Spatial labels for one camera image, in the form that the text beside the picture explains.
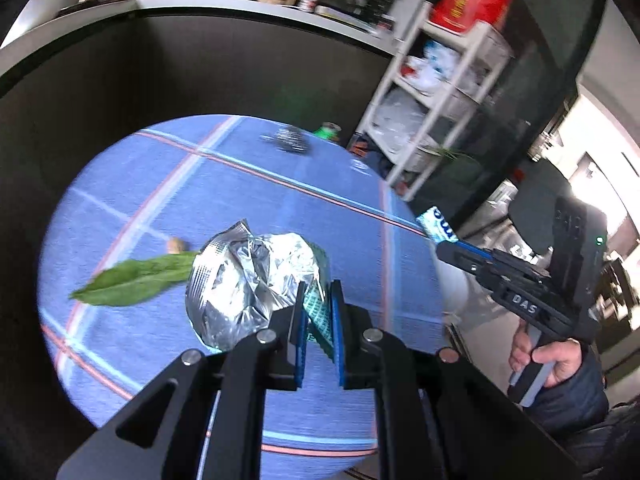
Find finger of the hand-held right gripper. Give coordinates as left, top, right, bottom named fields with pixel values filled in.
left=449, top=238, right=501, bottom=264
left=436, top=243, right=490, bottom=283

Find clear plastic bags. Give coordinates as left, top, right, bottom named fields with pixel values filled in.
left=372, top=92, right=436, bottom=156

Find black countertop appliance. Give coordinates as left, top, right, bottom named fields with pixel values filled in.
left=320, top=0, right=401, bottom=36

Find green leaf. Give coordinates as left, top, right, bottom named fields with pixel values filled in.
left=69, top=251, right=201, bottom=307

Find silver foil pouch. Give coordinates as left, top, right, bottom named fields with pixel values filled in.
left=185, top=218, right=335, bottom=362

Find person's right hand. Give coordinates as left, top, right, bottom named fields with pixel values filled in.
left=507, top=320, right=594, bottom=391

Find white blue plastic bag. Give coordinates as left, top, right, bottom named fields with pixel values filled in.
left=405, top=40, right=468, bottom=93

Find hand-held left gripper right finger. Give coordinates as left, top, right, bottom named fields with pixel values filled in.
left=330, top=279, right=583, bottom=480

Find steel wool scrubber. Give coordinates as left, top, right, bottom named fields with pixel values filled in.
left=260, top=127, right=313, bottom=155

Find person's right forearm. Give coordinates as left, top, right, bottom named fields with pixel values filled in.
left=525, top=350, right=613, bottom=443

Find blue gum wrapper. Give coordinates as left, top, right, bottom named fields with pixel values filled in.
left=416, top=206, right=460, bottom=246

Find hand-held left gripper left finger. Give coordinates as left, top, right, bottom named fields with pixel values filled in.
left=56, top=280, right=308, bottom=480

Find green plant sprig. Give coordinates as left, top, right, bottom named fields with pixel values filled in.
left=435, top=142, right=481, bottom=165

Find white plastic storage rack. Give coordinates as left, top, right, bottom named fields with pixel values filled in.
left=357, top=0, right=516, bottom=201

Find small green object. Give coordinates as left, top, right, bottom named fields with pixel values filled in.
left=314, top=122, right=342, bottom=144

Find dark kitchen counter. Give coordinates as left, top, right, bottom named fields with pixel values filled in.
left=0, top=0, right=401, bottom=58

